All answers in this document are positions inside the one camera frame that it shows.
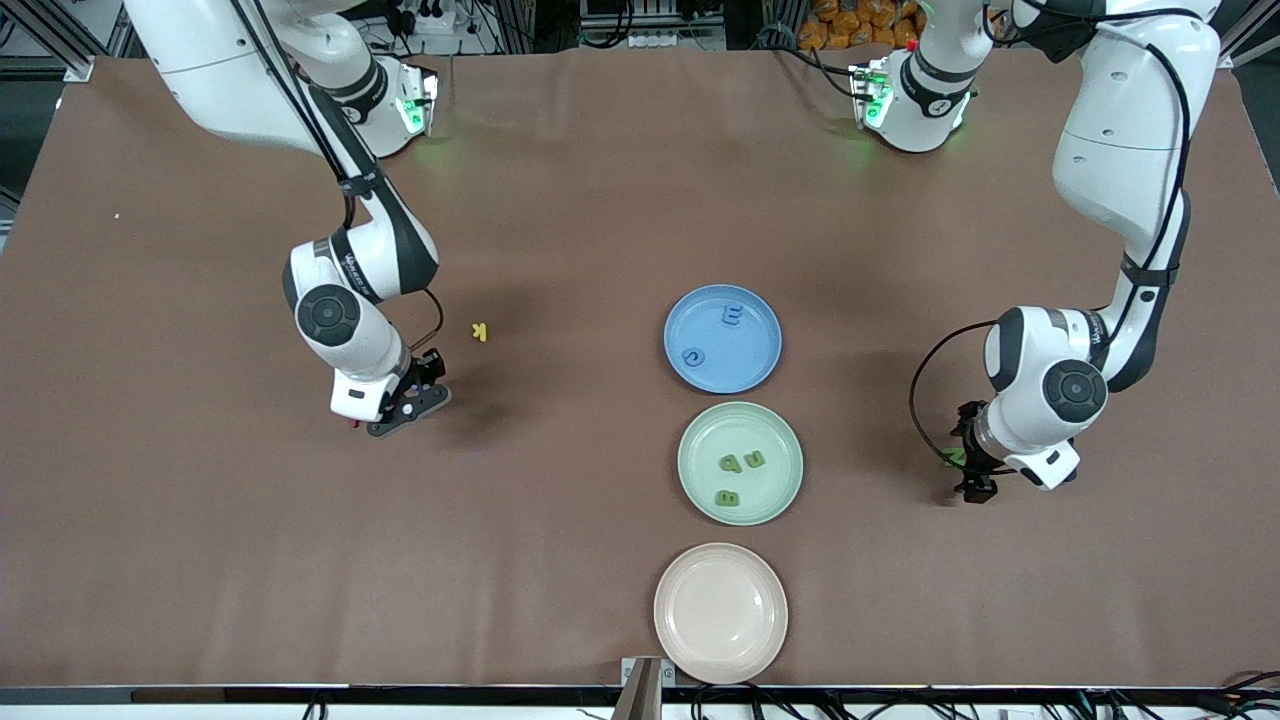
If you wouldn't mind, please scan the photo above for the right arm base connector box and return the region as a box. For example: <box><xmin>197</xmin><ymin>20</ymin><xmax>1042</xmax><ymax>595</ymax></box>
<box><xmin>398</xmin><ymin>62</ymin><xmax>441</xmax><ymax>138</ymax></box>

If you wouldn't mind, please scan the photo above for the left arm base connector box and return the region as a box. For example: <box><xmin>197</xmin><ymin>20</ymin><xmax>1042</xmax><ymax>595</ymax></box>
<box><xmin>848</xmin><ymin>60</ymin><xmax>894</xmax><ymax>128</ymax></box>

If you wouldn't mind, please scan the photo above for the light green plate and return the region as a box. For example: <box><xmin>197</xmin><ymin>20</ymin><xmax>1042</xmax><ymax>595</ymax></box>
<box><xmin>677</xmin><ymin>401</ymin><xmax>804</xmax><ymax>527</ymax></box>

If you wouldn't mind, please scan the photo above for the brown table cover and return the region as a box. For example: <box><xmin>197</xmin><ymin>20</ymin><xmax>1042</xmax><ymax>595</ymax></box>
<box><xmin>0</xmin><ymin>45</ymin><xmax>1280</xmax><ymax>691</ymax></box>

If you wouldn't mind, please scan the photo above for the blue plate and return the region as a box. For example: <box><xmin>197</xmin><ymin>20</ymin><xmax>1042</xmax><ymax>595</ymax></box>
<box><xmin>664</xmin><ymin>284</ymin><xmax>783</xmax><ymax>395</ymax></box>

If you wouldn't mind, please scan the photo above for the beige plate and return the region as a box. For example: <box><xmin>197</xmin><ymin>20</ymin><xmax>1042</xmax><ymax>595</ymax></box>
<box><xmin>653</xmin><ymin>542</ymin><xmax>789</xmax><ymax>685</ymax></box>

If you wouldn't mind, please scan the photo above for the white power strip with plugs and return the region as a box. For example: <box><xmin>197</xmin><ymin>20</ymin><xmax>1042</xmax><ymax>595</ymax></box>
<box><xmin>390</xmin><ymin>0</ymin><xmax>463</xmax><ymax>36</ymax></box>

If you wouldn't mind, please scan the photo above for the white empty power strip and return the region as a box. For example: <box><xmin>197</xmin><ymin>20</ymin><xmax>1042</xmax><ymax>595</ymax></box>
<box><xmin>622</xmin><ymin>22</ymin><xmax>693</xmax><ymax>48</ymax></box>

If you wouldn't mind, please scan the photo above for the pile of orange bags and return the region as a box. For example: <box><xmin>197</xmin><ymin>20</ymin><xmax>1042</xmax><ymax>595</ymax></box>
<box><xmin>797</xmin><ymin>0</ymin><xmax>926</xmax><ymax>51</ymax></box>

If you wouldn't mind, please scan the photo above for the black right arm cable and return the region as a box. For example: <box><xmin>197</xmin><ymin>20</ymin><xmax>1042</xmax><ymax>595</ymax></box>
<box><xmin>410</xmin><ymin>288</ymin><xmax>446</xmax><ymax>356</ymax></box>

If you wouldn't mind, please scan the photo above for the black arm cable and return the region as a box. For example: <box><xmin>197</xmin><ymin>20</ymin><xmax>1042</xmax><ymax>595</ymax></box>
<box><xmin>907</xmin><ymin>320</ymin><xmax>1002</xmax><ymax>471</ymax></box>
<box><xmin>410</xmin><ymin>288</ymin><xmax>446</xmax><ymax>356</ymax></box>

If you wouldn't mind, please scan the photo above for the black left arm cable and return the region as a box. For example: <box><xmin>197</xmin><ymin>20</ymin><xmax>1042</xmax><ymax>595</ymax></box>
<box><xmin>907</xmin><ymin>320</ymin><xmax>1002</xmax><ymax>471</ymax></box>

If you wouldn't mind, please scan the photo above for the metal table edge rail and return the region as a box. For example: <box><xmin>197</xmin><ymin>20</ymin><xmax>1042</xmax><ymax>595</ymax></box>
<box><xmin>0</xmin><ymin>684</ymin><xmax>1280</xmax><ymax>707</ymax></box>

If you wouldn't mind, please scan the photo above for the metal table edge bracket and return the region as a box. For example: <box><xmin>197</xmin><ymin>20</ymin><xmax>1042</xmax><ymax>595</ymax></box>
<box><xmin>620</xmin><ymin>656</ymin><xmax>677</xmax><ymax>720</ymax></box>

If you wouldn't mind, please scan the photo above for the aluminium frame profile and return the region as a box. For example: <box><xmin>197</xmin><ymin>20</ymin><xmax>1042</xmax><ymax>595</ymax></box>
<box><xmin>0</xmin><ymin>0</ymin><xmax>98</xmax><ymax>83</ymax></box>
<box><xmin>1215</xmin><ymin>0</ymin><xmax>1280</xmax><ymax>69</ymax></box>

